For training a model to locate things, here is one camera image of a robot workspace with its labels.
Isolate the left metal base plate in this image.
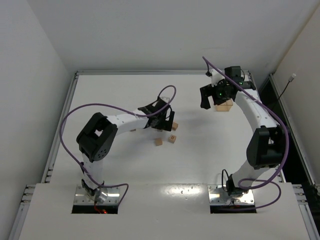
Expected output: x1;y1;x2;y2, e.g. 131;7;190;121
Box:
73;185;120;206

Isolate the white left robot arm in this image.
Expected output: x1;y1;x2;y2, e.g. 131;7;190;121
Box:
76;98;175;197

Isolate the metal base plate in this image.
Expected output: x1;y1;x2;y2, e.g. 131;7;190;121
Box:
73;185;120;206
207;184;255;207

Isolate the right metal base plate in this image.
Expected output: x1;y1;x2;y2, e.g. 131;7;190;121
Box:
207;184;255;207

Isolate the clear plastic block container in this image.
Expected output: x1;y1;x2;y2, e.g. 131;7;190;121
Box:
214;99;233;112

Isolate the wood block with bars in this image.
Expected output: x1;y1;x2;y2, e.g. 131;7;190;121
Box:
168;134;177;144

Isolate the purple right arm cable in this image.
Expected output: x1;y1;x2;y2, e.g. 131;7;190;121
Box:
201;56;290;210

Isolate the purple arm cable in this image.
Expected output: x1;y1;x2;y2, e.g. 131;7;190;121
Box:
59;85;178;198
201;56;290;210

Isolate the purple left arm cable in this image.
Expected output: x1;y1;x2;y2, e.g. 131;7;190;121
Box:
59;85;178;198

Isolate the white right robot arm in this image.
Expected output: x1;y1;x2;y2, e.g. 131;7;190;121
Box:
200;66;290;196

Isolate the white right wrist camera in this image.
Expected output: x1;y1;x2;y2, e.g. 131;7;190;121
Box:
209;68;225;86

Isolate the black wall cable with plug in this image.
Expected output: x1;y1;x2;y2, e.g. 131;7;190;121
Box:
277;73;297;98

